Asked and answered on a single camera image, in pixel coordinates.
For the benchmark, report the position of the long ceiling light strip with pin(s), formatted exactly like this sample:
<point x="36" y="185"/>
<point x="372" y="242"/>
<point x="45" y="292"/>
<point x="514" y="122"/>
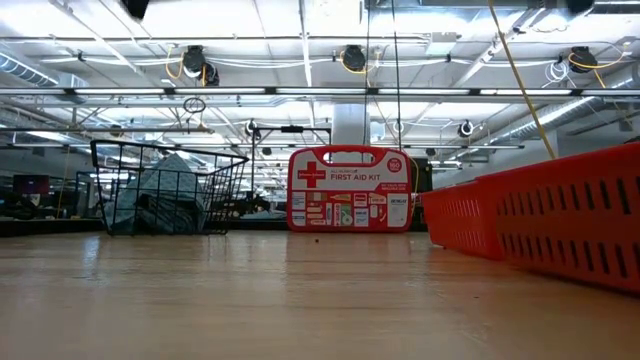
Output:
<point x="320" y="91"/>

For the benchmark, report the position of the silver ventilation duct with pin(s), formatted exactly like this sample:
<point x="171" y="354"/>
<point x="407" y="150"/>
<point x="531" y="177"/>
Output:
<point x="25" y="72"/>
<point x="560" y="115"/>

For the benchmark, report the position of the white building column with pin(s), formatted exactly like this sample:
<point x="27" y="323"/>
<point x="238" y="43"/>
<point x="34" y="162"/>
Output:
<point x="350" y="125"/>

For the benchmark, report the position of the red plastic slotted basket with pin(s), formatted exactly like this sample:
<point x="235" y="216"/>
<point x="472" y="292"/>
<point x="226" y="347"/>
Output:
<point x="565" y="215"/>
<point x="465" y="220"/>

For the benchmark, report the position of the blue patterned cloth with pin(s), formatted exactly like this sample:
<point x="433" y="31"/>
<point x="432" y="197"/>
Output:
<point x="170" y="185"/>

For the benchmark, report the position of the red first aid kit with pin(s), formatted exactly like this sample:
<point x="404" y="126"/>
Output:
<point x="350" y="200"/>

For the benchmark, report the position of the dark background monitor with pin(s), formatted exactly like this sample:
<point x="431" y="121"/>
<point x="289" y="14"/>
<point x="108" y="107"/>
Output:
<point x="30" y="184"/>

